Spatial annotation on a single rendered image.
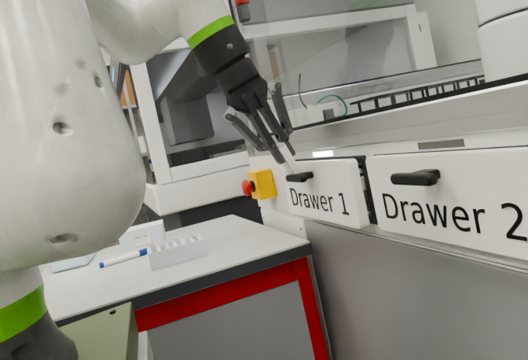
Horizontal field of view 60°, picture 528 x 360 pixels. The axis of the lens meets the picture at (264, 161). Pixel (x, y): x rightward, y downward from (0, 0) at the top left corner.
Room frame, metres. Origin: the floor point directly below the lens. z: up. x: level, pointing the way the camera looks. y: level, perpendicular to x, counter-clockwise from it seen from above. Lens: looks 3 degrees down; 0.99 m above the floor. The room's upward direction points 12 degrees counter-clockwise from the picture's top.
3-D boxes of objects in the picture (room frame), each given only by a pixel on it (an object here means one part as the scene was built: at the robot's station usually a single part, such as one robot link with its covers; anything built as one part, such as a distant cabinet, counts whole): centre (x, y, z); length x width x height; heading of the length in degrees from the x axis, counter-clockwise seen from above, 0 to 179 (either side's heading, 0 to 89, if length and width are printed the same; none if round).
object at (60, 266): (1.24, 0.57, 0.78); 0.15 x 0.10 x 0.04; 10
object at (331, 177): (0.84, -0.09, 0.87); 0.29 x 0.02 x 0.11; 19
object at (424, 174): (0.53, -0.18, 0.91); 0.07 x 0.04 x 0.01; 19
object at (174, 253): (1.02, 0.24, 0.78); 0.12 x 0.08 x 0.04; 105
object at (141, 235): (1.32, 0.39, 0.79); 0.13 x 0.09 x 0.05; 101
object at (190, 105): (2.57, 0.13, 1.13); 1.78 x 1.14 x 0.45; 19
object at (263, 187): (1.15, 0.02, 0.88); 0.07 x 0.05 x 0.07; 19
